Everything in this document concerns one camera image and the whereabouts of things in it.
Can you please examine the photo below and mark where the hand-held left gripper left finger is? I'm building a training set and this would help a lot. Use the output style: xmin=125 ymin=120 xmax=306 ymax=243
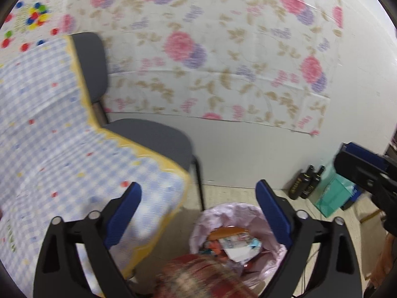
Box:
xmin=33 ymin=182 xmax=142 ymax=298

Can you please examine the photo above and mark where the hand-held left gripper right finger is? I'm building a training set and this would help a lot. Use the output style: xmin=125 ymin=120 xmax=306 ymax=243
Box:
xmin=255 ymin=179 xmax=363 ymax=298

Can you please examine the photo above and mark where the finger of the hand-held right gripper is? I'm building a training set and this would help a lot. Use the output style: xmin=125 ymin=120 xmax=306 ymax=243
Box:
xmin=334 ymin=151 xmax=388 ymax=193
xmin=341 ymin=142 xmax=391 ymax=174

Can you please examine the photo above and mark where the white paper scrap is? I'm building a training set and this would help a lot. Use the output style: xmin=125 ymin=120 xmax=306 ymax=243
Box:
xmin=225 ymin=245 xmax=258 ymax=263

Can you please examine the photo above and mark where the pink-lined waste bin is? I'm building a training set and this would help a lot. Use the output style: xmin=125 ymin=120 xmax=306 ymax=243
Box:
xmin=189 ymin=203 xmax=287 ymax=288

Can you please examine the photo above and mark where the person's right hand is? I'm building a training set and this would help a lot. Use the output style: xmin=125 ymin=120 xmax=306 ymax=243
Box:
xmin=370 ymin=233 xmax=397 ymax=288

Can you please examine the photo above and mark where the blue box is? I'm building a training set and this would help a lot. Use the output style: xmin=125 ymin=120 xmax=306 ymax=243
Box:
xmin=341 ymin=186 xmax=364 ymax=209

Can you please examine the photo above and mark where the teal translucent bag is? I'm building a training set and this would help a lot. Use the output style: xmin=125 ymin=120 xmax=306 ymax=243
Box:
xmin=315 ymin=164 xmax=363 ymax=218

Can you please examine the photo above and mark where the black bottle with gold label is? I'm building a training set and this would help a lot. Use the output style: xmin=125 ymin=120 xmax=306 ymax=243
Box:
xmin=300 ymin=166 xmax=326 ymax=199
xmin=288 ymin=165 xmax=314 ymax=200

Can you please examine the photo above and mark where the grey fabric chair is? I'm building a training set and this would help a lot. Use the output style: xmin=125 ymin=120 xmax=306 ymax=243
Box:
xmin=71 ymin=32 xmax=206 ymax=212

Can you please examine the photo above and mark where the red plaid knit clothing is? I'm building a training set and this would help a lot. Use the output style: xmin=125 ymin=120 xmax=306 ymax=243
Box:
xmin=155 ymin=254 xmax=258 ymax=298

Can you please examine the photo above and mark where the blue checked dotted blanket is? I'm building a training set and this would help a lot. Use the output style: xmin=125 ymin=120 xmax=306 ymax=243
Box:
xmin=0 ymin=36 xmax=190 ymax=297

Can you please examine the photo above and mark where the floral print plastic sheet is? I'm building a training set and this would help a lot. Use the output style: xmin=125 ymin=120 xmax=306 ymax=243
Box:
xmin=60 ymin=0 xmax=345 ymax=137

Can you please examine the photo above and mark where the balloon print plastic sheet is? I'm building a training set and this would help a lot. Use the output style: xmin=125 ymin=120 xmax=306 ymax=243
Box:
xmin=0 ymin=0 xmax=73 ymax=53

